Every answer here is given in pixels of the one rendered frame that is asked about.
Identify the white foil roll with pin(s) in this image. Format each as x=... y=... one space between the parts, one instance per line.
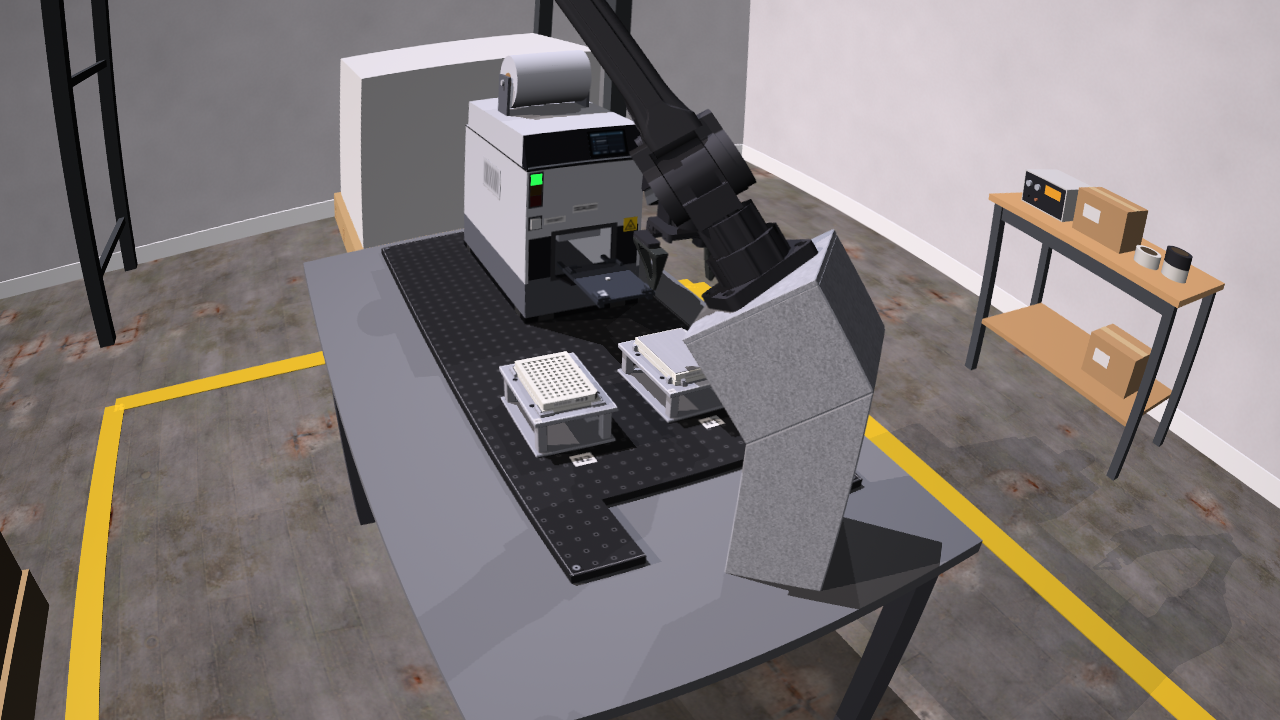
x=548 y=77

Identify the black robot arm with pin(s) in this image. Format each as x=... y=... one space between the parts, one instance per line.
x=747 y=257

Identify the white well plate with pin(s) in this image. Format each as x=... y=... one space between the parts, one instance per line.
x=689 y=376
x=555 y=382

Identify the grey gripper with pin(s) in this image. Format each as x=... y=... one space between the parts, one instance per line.
x=649 y=247

